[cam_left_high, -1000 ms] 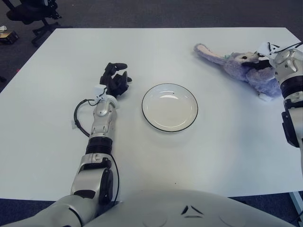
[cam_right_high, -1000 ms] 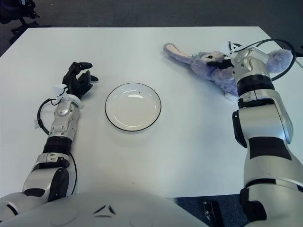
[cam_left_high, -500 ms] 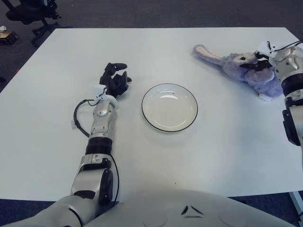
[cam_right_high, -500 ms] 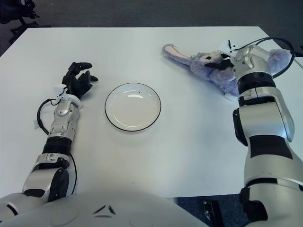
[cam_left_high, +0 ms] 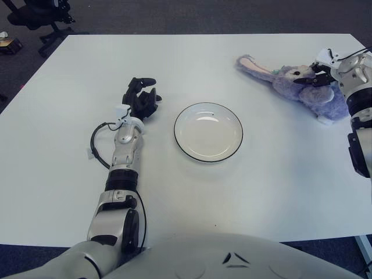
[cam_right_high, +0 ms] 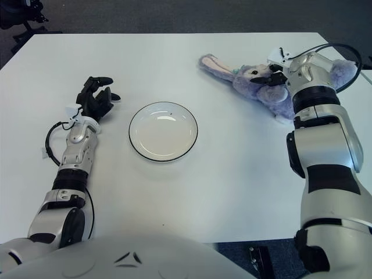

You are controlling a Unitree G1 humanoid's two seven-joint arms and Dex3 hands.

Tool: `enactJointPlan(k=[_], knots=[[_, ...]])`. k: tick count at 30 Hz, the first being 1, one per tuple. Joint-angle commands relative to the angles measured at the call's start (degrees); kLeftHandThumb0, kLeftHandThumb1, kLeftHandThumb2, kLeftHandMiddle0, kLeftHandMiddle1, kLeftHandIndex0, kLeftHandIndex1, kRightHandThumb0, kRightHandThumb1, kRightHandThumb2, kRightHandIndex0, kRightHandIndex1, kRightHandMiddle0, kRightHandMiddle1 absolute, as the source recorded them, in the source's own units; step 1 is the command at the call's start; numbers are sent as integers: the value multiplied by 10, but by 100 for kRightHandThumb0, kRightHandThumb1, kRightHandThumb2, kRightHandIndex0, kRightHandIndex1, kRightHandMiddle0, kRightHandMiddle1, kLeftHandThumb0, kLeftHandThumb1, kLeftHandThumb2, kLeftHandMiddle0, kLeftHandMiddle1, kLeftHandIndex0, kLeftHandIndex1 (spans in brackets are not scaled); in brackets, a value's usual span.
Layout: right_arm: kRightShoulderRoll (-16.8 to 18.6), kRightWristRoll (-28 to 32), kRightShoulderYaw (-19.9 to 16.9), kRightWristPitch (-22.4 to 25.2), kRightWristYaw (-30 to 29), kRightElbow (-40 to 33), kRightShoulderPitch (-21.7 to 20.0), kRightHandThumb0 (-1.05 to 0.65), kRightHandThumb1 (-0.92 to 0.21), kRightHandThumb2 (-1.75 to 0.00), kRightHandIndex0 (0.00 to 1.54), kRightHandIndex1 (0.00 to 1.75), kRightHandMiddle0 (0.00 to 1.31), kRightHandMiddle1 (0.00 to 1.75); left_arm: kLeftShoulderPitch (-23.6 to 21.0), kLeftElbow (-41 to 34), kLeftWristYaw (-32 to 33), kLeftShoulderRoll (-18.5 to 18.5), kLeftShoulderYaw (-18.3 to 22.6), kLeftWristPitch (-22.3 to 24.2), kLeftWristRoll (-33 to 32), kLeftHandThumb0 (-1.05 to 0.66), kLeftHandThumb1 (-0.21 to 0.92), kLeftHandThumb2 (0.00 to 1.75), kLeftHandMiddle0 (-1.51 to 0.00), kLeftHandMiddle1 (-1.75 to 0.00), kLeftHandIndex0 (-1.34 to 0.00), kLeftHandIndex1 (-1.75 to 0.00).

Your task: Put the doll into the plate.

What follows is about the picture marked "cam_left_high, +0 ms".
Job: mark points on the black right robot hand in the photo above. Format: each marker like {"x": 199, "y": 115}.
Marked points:
{"x": 319, "y": 80}

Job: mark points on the purple plush bunny doll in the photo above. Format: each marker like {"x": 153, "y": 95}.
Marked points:
{"x": 316, "y": 98}

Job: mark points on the black office chair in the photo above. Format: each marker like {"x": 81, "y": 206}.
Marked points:
{"x": 29, "y": 20}

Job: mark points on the silver robot torso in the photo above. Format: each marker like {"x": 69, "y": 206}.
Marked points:
{"x": 186, "y": 255}

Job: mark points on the white table leg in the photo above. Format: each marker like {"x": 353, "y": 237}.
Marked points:
{"x": 365, "y": 250}

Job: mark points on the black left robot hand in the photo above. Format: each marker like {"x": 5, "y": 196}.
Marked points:
{"x": 142, "y": 103}

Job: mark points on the white plate black rim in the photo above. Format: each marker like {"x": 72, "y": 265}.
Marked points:
{"x": 208, "y": 135}

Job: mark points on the small white floor object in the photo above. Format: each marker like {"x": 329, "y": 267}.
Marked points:
{"x": 3, "y": 35}

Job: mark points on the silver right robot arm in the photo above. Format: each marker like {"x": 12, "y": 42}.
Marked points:
{"x": 357, "y": 72}

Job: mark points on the black yellow box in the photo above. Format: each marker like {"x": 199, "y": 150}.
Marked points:
{"x": 10, "y": 46}

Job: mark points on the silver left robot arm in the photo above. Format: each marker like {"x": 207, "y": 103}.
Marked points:
{"x": 125, "y": 154}

